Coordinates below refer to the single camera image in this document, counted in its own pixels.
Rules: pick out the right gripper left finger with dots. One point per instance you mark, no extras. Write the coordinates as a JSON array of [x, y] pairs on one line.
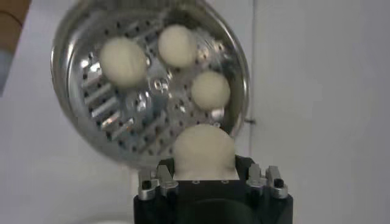
[[164, 182]]

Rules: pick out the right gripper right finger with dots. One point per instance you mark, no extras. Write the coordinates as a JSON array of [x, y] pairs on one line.
[[254, 179]]

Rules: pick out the white steamed baozi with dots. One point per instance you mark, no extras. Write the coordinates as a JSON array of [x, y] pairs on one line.
[[176, 45], [204, 149], [122, 61], [210, 90]]

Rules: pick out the stainless steel steamer basket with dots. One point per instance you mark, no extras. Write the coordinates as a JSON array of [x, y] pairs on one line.
[[122, 121]]

